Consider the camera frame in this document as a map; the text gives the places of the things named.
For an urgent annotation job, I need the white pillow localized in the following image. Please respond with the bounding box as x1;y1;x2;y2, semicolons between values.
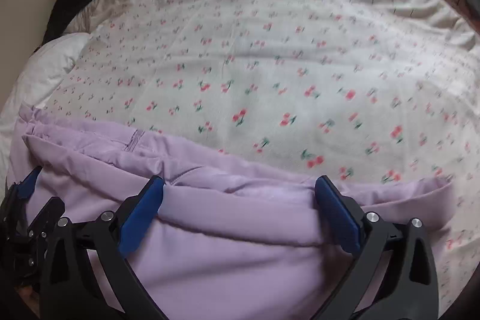
1;32;89;176

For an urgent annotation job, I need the lilac padded jacket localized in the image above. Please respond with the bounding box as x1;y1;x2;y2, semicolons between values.
6;104;457;320

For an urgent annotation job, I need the white cherry print duvet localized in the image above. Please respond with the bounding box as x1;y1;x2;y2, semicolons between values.
46;0;479;310

